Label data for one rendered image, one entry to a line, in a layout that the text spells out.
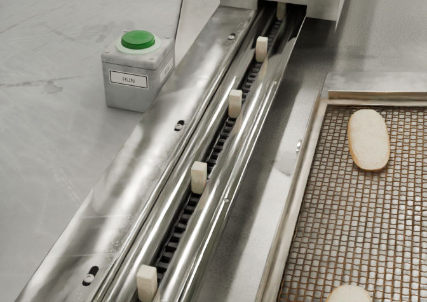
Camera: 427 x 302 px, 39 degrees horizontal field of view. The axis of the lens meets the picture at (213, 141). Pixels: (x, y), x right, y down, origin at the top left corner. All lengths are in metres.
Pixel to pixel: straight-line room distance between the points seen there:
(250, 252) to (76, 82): 0.37
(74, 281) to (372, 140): 0.29
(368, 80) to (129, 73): 0.28
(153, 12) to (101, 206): 0.51
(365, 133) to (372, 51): 0.35
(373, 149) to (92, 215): 0.26
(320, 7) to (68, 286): 0.56
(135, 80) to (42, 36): 0.26
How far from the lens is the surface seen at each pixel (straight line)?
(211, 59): 0.79
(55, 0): 1.07
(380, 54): 0.93
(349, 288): 0.45
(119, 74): 0.74
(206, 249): 0.52
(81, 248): 0.53
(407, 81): 0.70
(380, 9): 1.07
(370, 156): 0.57
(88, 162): 0.69
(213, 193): 0.59
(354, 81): 0.71
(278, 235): 0.49
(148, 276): 0.49
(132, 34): 0.75
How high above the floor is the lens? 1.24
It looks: 37 degrees down
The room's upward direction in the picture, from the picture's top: 1 degrees clockwise
